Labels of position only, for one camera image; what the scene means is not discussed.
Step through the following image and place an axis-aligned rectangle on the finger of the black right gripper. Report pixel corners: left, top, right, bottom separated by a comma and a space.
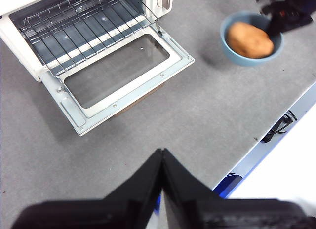
265, 14, 285, 39

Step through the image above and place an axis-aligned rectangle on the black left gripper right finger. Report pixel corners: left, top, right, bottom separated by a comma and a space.
162, 148, 316, 229

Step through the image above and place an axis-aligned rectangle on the metal wire oven rack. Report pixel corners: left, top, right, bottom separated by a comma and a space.
18, 0, 159, 77

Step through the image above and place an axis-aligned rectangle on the white toaster oven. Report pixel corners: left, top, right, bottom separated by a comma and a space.
0, 0, 195, 137

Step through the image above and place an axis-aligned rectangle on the blue table frame part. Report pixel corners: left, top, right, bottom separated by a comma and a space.
211, 173, 244, 200

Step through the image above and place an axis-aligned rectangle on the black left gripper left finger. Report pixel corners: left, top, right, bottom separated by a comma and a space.
11, 149, 164, 229

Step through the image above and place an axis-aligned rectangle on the brown potato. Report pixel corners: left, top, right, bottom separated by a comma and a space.
226, 21, 275, 59

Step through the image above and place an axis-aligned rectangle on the beige round oven knob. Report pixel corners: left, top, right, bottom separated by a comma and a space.
157, 0, 172, 11

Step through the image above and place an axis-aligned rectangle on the thin black cable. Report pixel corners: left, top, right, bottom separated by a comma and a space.
260, 110, 298, 144

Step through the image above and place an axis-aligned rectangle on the blue ceramic bowl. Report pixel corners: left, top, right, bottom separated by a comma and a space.
220, 10, 285, 68

